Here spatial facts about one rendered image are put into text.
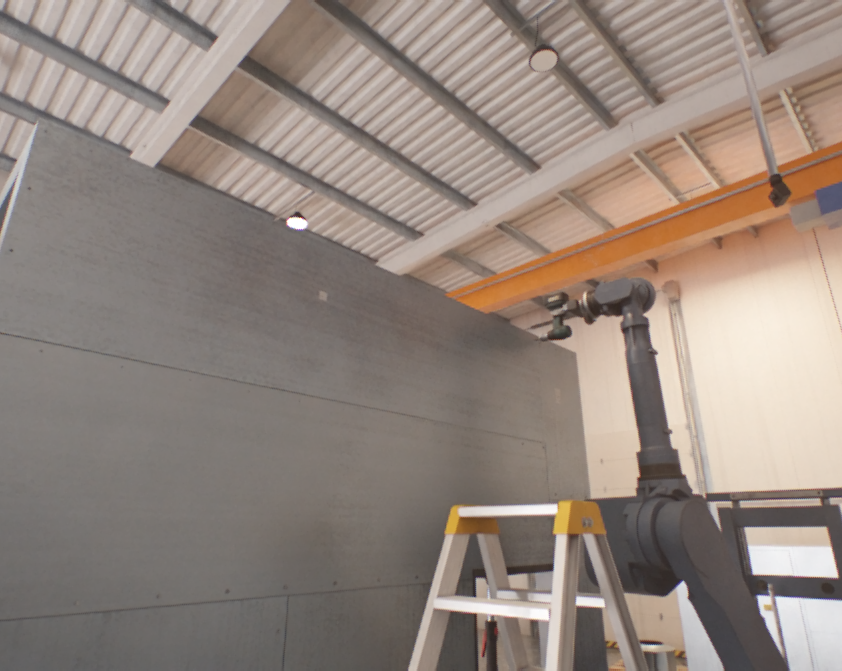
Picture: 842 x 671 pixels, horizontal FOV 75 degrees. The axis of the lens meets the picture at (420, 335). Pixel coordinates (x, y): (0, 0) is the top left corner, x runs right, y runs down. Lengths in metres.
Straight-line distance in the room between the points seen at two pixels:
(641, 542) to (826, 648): 5.77
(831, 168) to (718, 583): 7.61
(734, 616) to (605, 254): 8.12
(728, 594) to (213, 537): 1.68
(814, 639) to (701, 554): 5.72
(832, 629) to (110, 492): 7.29
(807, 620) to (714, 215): 5.39
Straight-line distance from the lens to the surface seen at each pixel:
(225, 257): 1.72
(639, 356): 2.50
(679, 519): 2.14
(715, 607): 2.28
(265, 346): 1.70
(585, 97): 8.88
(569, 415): 2.97
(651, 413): 2.45
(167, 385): 1.55
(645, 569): 2.29
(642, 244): 9.70
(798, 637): 7.90
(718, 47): 8.91
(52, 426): 1.46
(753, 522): 3.44
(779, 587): 3.46
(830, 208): 8.96
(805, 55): 8.85
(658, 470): 2.41
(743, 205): 9.38
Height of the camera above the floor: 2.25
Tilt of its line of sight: 20 degrees up
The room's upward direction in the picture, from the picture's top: straight up
